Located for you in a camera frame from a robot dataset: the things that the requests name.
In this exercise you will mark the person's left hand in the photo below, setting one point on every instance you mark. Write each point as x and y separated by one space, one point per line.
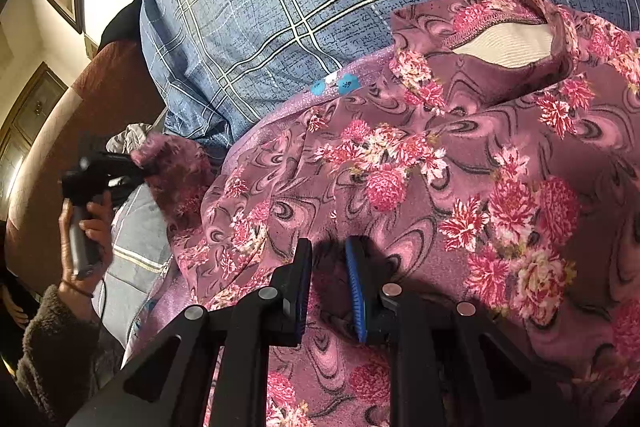
97 232

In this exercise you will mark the person's left forearm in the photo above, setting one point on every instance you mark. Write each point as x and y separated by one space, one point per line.
60 347

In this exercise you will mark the mauve floral garment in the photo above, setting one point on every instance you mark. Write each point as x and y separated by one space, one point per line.
400 227

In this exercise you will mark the grey crumpled cloth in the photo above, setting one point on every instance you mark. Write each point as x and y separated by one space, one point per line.
127 138

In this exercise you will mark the purple flowered bed sheet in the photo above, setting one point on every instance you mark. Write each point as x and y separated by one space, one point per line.
280 114

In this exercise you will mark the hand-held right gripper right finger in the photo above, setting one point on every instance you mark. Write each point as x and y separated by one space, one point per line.
356 287

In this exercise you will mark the dark cloth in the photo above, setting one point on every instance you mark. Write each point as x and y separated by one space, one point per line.
122 24

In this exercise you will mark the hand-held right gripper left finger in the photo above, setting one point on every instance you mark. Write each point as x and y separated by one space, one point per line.
299 302

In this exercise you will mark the brown wooden headboard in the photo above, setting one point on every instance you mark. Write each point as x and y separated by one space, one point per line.
55 132

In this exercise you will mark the grey plaid pillow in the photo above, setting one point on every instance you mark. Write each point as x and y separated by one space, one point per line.
135 252

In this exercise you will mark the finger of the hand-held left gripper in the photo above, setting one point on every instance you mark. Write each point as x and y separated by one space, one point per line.
127 166

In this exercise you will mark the wooden cabinet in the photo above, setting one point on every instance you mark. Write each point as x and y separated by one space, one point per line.
30 117

